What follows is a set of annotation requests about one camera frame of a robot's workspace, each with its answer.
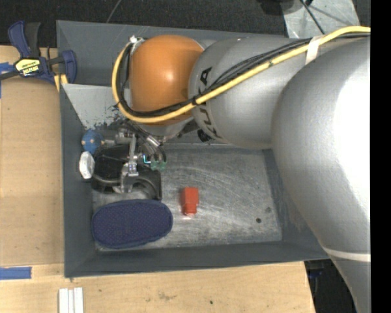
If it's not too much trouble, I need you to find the red plastic block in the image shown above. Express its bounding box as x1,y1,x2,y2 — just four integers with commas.
179,186,200,216

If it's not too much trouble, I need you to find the grey metal bin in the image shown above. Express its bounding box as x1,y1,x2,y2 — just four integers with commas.
55,20,330,278

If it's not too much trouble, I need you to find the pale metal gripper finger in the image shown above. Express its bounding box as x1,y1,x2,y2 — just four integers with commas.
130,161,140,189
119,163,132,194

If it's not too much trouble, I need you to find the pale wood flat board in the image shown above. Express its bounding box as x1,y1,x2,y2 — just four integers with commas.
0,85,66,267

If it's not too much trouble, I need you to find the black curved plastic object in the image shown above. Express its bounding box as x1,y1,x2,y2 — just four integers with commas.
90,144,164,202

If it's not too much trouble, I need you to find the dark blue oval pouch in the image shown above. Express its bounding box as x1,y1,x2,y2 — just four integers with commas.
91,198,174,250

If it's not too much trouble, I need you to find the blue round toy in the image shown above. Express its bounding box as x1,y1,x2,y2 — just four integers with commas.
81,128,105,155

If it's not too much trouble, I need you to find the white small plastic object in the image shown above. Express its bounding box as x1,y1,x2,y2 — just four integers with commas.
78,151,96,179

